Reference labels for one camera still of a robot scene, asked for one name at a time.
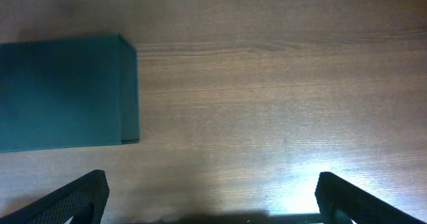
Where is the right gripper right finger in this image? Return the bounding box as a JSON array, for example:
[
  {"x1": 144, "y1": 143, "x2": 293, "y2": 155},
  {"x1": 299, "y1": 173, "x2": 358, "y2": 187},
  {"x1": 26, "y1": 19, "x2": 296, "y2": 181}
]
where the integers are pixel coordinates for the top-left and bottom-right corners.
[{"x1": 315, "y1": 172, "x2": 424, "y2": 224}]

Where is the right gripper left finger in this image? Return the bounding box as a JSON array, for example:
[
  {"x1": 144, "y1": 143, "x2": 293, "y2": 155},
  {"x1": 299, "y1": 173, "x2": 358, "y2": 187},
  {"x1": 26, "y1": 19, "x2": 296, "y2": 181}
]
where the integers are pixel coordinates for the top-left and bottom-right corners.
[{"x1": 1, "y1": 170, "x2": 109, "y2": 224}]

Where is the dark green box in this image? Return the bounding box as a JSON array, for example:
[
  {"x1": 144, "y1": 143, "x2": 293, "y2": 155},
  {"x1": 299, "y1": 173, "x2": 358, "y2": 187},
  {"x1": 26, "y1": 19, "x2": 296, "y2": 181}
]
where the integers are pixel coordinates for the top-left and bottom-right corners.
[{"x1": 1, "y1": 34, "x2": 140, "y2": 152}]

